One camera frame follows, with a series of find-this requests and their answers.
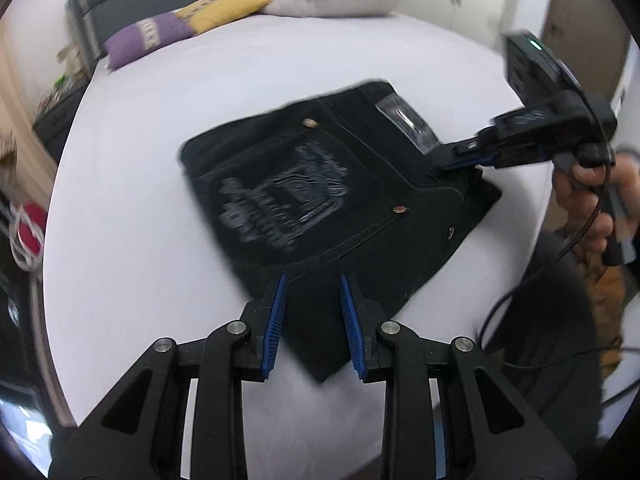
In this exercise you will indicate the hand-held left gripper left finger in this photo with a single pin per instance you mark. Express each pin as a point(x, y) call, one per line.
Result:
point(275, 325)

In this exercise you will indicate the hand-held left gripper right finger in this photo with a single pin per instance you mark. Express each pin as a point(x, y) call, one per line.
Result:
point(350, 330)

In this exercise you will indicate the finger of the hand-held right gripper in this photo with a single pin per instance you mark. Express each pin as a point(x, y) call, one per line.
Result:
point(465, 162)

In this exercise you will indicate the black pants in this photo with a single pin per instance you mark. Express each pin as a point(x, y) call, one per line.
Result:
point(350, 185)

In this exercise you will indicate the person's right hand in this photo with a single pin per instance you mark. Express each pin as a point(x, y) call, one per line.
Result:
point(582, 182)

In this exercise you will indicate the brown door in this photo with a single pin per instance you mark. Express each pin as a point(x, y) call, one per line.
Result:
point(585, 25)

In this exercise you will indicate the orange patterned cloth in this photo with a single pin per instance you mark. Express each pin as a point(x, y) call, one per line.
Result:
point(607, 285)

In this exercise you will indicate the person's leg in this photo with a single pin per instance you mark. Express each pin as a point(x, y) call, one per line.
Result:
point(550, 400)

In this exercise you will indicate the red and white bag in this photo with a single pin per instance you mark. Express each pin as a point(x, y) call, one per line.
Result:
point(27, 232)

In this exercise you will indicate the yellow pillow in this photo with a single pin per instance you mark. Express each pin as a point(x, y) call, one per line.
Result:
point(225, 10)

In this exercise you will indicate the dark nightstand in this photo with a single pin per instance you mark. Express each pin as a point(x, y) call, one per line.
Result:
point(60, 120)

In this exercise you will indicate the purple pillow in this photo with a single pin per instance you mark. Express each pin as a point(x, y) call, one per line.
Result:
point(145, 40)

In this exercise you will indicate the beige curtain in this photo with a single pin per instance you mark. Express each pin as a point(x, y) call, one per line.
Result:
point(20, 110)

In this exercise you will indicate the dark grey headboard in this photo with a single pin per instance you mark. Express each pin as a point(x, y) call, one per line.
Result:
point(100, 0)

